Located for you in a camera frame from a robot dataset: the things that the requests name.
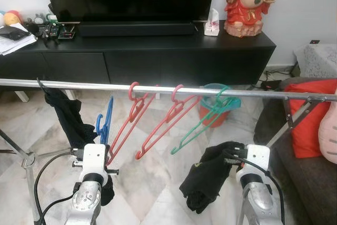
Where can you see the red robed figurine statue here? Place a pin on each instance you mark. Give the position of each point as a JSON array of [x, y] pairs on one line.
[[247, 9]]

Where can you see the dark grey fabric sofa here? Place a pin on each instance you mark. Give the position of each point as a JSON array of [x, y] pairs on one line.
[[305, 193]]

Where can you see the pink cat face cushion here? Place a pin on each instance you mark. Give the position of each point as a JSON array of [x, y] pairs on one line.
[[329, 135]]

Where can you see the blue plastic clothes hanger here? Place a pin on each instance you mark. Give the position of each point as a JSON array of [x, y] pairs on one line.
[[107, 122]]

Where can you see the white paper stack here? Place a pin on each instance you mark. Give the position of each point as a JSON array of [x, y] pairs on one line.
[[13, 47]]

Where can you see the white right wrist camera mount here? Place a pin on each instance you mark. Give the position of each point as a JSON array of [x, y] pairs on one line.
[[258, 159]]

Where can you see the black wallet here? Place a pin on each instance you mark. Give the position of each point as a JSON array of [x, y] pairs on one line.
[[13, 32]]

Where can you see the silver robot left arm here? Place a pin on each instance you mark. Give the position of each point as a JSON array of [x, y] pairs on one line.
[[87, 204]]

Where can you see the red plastic clothes hanger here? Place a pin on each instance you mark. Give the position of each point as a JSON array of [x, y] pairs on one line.
[[136, 110], [177, 110]]

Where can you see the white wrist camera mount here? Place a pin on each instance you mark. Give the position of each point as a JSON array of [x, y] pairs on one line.
[[258, 159], [95, 159]]

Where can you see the lace covered side table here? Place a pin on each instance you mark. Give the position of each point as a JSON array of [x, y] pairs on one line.
[[316, 61]]

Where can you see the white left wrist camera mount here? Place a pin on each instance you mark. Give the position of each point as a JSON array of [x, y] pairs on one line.
[[95, 159]]

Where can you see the black television cabinet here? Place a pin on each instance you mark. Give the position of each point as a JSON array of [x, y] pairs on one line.
[[158, 59]]

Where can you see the black soundbar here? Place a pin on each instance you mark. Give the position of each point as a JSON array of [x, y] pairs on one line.
[[137, 29]]

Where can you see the green plastic clothes hanger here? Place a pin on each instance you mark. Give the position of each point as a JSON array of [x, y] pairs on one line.
[[213, 110]]

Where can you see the teal plastic bin liner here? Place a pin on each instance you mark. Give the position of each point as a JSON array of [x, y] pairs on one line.
[[231, 101]]

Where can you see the white tissue pack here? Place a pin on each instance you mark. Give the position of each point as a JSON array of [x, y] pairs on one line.
[[211, 27]]

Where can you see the red cushion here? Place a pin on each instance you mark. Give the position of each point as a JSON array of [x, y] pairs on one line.
[[310, 125]]

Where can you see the orange plastic waste bin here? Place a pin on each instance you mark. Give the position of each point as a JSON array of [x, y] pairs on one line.
[[210, 119]]

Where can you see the black clothes hanger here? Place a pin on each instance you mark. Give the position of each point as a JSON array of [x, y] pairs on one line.
[[40, 85]]

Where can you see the silver metal clothes rack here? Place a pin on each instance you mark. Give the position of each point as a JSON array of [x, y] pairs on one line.
[[158, 89]]

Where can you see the black printed t-shirt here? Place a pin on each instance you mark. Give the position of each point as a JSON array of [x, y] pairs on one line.
[[68, 119], [208, 177]]

